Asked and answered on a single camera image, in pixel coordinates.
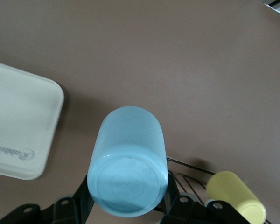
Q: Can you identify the cream plastic tray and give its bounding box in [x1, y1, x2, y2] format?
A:
[0, 59, 65, 181]

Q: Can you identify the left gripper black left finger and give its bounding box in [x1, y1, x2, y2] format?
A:
[0, 174, 96, 224]

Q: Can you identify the yellow cup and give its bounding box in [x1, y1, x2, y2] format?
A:
[205, 171, 267, 224]

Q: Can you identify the light blue cup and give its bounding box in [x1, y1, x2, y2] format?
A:
[87, 106, 169, 218]

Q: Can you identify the black wire cup rack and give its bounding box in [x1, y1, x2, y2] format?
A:
[154, 156, 271, 224]

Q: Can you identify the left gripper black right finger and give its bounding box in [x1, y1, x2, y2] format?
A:
[158, 172, 250, 224]

